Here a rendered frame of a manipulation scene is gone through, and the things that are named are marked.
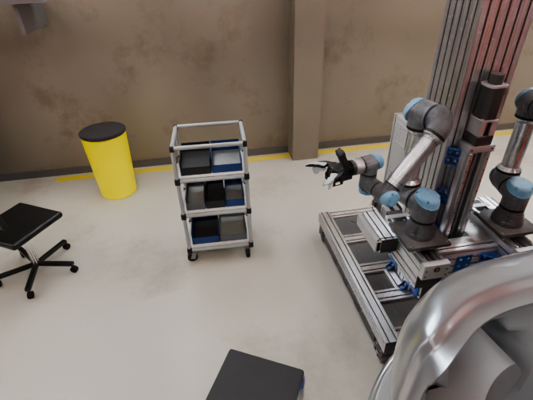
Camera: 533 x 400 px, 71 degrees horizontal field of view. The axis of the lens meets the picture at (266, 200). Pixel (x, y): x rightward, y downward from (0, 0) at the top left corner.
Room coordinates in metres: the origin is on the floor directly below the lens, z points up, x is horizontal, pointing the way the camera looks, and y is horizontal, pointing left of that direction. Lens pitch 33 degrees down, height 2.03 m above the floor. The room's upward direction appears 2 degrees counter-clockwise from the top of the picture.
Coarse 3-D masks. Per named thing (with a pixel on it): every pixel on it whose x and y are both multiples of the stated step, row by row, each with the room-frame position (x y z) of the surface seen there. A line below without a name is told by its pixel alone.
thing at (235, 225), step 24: (240, 120) 2.63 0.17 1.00; (192, 144) 2.55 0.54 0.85; (216, 144) 2.23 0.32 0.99; (240, 144) 2.25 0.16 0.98; (192, 168) 2.26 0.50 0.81; (216, 168) 2.28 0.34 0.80; (240, 168) 2.30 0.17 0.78; (192, 192) 2.43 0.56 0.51; (216, 192) 2.40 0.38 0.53; (240, 192) 2.43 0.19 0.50; (192, 216) 2.21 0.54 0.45; (216, 216) 2.57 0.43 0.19; (240, 216) 2.55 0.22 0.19; (192, 240) 2.25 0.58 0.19; (216, 240) 2.27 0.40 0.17; (240, 240) 2.28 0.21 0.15
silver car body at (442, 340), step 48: (432, 288) 0.39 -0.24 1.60; (480, 288) 0.35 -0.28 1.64; (528, 288) 0.35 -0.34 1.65; (432, 336) 0.29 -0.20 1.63; (480, 336) 0.37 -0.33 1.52; (528, 336) 0.37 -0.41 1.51; (384, 384) 0.35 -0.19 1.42; (432, 384) 0.28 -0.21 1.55; (480, 384) 0.30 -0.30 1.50; (528, 384) 0.34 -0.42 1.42
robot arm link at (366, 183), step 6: (360, 174) 1.51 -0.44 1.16; (360, 180) 1.50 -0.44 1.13; (366, 180) 1.48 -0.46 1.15; (372, 180) 1.46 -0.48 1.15; (378, 180) 1.46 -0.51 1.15; (360, 186) 1.49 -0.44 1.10; (366, 186) 1.46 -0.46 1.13; (372, 186) 1.43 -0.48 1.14; (360, 192) 1.49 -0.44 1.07; (366, 192) 1.47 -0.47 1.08
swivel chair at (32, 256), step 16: (16, 208) 2.34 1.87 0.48; (32, 208) 2.34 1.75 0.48; (0, 224) 1.91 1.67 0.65; (16, 224) 2.14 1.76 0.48; (32, 224) 2.14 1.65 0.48; (48, 224) 2.16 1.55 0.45; (0, 240) 1.96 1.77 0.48; (16, 240) 1.95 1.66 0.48; (64, 240) 2.42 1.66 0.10; (32, 256) 2.15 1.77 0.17; (48, 256) 2.25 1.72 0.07; (16, 272) 2.08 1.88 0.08; (32, 272) 2.05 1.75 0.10
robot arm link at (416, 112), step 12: (408, 108) 1.63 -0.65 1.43; (420, 108) 1.58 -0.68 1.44; (432, 108) 1.54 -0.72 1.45; (408, 120) 1.62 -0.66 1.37; (420, 120) 1.55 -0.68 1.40; (408, 132) 1.63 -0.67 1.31; (420, 132) 1.56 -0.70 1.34; (408, 144) 1.61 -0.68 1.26; (408, 180) 1.58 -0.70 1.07; (408, 192) 1.55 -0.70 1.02
